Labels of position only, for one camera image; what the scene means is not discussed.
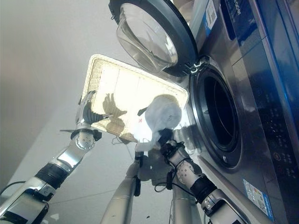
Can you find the dark washer control panel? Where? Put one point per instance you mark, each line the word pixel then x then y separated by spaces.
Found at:
pixel 280 144

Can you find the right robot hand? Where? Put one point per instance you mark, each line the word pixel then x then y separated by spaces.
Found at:
pixel 165 135

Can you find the chrome door hinge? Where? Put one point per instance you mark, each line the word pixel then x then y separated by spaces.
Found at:
pixel 195 65

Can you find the silver front-load washing machine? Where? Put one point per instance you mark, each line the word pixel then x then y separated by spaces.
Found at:
pixel 252 98

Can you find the right silver robot leg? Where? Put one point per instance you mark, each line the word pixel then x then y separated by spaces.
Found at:
pixel 184 205

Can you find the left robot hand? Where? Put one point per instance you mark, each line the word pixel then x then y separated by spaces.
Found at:
pixel 90 114

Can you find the left silver robot leg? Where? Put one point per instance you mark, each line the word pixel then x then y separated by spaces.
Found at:
pixel 127 186

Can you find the white cloth garment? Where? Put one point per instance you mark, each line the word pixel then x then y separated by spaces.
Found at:
pixel 162 112

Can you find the white wicker laundry basket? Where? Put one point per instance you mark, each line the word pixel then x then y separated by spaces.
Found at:
pixel 130 84

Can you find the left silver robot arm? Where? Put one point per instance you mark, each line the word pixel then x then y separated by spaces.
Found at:
pixel 53 168

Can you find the round glass washing machine door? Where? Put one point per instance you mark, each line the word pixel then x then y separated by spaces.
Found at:
pixel 149 35

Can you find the blue silver info sticker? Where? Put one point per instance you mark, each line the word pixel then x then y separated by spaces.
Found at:
pixel 258 199

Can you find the silver robot leg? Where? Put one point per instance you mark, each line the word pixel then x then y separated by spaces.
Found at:
pixel 184 205
pixel 127 186

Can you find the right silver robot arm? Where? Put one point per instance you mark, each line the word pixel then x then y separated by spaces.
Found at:
pixel 198 179

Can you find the blue white energy label sticker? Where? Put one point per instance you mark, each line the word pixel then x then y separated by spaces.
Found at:
pixel 211 12

